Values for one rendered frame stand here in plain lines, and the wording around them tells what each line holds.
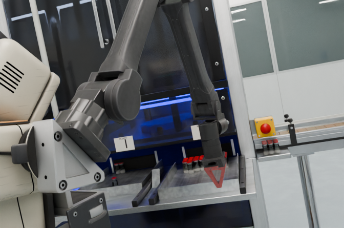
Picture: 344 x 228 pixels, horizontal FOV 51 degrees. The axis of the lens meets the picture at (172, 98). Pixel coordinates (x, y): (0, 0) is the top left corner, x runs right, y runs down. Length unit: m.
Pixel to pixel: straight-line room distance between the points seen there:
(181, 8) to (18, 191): 0.57
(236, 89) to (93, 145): 0.96
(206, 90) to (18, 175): 0.58
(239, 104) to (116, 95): 0.89
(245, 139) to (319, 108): 4.77
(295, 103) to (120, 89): 5.58
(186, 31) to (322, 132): 0.86
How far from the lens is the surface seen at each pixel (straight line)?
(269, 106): 6.12
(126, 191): 1.35
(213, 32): 1.48
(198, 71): 1.02
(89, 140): 0.58
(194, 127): 1.50
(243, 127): 1.49
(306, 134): 1.63
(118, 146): 1.59
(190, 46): 0.99
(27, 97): 0.73
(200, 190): 1.18
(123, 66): 0.70
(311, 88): 6.18
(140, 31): 0.77
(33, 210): 0.76
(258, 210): 1.58
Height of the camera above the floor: 1.25
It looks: 3 degrees down
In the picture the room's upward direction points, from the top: 11 degrees counter-clockwise
